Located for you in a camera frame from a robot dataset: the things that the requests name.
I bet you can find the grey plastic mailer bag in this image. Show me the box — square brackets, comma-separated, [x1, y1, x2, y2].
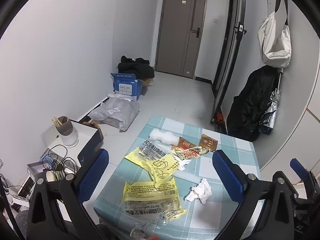
[89, 94, 140, 132]

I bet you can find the white and navy shoe box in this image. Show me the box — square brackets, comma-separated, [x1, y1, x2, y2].
[41, 119, 103, 170]

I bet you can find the brown paper bag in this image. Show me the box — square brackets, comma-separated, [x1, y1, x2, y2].
[81, 121, 104, 140]

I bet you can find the large white tissue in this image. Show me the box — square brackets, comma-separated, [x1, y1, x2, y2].
[185, 178, 212, 205]

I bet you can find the brown sachet with red heart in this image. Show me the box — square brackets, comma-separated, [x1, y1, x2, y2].
[176, 137, 198, 153]

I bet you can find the pile of black clothes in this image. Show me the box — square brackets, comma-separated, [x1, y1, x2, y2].
[117, 55, 155, 79]

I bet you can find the white foam wrap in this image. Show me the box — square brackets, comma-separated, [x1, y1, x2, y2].
[149, 128, 180, 147]

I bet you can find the yellow and clear bread wrapper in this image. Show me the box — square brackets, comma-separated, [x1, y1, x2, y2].
[122, 177, 188, 222]

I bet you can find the silver folded umbrella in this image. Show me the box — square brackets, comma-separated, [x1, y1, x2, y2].
[259, 67, 284, 135]

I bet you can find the grey entrance door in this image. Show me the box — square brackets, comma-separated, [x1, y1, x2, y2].
[154, 0, 208, 79]

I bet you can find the stack of paper cups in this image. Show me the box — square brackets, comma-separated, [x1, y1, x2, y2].
[46, 170, 64, 183]

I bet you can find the red checked snack wrapper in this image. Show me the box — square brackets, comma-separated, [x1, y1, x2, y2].
[172, 147, 210, 160]

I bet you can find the blue cardboard box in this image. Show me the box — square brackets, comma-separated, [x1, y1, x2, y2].
[111, 73, 143, 101]

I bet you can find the grey and white utensil holder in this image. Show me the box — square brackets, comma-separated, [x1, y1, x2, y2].
[55, 116, 78, 148]

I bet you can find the black framed glass door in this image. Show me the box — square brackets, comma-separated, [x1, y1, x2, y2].
[212, 0, 248, 125]

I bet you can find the black jacket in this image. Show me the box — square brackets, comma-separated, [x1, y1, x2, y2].
[226, 65, 279, 142]

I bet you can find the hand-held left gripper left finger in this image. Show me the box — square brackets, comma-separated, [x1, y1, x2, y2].
[26, 148, 110, 240]

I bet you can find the clear plastic wrapper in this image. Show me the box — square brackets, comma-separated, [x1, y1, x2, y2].
[130, 217, 170, 238]

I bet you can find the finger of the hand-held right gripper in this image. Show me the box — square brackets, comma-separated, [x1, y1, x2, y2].
[290, 158, 317, 180]

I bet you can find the small grey open box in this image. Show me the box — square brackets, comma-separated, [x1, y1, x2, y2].
[27, 162, 54, 180]

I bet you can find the black door frame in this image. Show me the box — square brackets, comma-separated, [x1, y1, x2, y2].
[211, 0, 239, 89]

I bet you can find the blue round dish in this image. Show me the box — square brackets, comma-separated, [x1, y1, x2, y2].
[39, 156, 54, 167]

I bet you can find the brown sachet with flower print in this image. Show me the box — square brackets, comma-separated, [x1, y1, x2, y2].
[198, 134, 219, 153]

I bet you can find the checked teal tablecloth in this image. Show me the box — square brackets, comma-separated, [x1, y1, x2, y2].
[94, 116, 262, 240]

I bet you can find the white shoulder bag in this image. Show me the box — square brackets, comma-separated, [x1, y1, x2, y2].
[257, 0, 292, 68]

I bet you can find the small white tissue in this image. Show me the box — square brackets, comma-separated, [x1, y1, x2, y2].
[175, 159, 192, 172]

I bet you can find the yellow wrapper with cartoon print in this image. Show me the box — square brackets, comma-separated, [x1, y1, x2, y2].
[124, 140, 181, 188]

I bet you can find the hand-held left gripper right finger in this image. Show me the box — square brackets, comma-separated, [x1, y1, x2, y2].
[212, 149, 295, 240]

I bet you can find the tangle of black cables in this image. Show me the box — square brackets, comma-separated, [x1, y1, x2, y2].
[42, 144, 80, 178]

